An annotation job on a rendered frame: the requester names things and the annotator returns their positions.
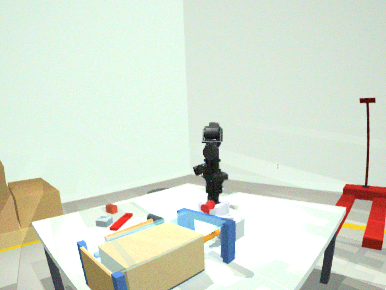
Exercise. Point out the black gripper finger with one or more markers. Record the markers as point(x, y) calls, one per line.
point(216, 185)
point(210, 184)

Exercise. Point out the mallet with wooden handle and black head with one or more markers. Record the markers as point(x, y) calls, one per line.
point(150, 218)

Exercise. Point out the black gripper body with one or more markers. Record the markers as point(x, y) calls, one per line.
point(216, 173)

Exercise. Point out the clear-panelled rack with blue frame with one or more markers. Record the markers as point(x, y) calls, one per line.
point(166, 254)

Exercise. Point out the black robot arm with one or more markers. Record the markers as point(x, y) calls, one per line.
point(213, 136)

